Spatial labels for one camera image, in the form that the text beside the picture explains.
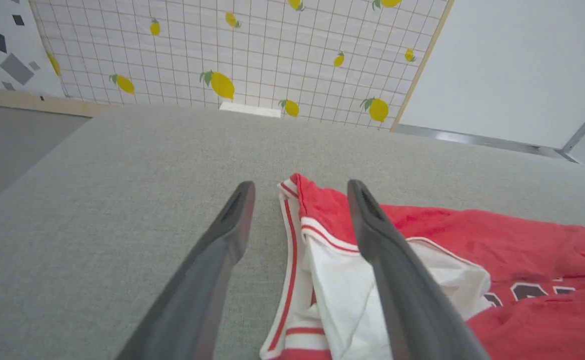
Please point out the white panel with grey diamonds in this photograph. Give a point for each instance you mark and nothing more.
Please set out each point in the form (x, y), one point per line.
(2, 50)

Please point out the lemon print grid partition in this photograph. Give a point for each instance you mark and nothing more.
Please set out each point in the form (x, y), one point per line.
(272, 50)

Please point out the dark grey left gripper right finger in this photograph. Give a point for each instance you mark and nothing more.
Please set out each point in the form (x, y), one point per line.
(407, 290)

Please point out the red white-striped sports garment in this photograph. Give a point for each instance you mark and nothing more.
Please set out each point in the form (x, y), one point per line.
(522, 250)

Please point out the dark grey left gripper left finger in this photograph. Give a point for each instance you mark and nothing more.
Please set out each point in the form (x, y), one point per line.
(197, 290)

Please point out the white partition panel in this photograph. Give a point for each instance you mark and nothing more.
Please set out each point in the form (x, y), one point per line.
(497, 141)

